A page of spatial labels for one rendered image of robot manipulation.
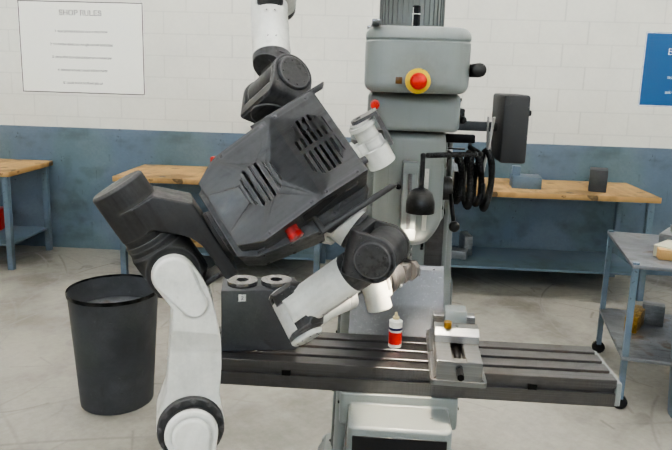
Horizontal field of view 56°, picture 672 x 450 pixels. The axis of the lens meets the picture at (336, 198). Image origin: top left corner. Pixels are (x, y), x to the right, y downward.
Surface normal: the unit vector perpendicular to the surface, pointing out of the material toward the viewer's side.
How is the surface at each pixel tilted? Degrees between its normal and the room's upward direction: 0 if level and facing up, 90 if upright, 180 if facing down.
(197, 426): 90
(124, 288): 86
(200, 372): 90
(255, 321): 90
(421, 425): 0
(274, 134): 74
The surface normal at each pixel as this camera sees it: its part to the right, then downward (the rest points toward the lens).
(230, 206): -0.23, -0.11
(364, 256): -0.30, 0.16
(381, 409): 0.03, -0.98
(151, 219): 0.26, 0.18
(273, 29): 0.14, -0.37
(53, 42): -0.07, 0.19
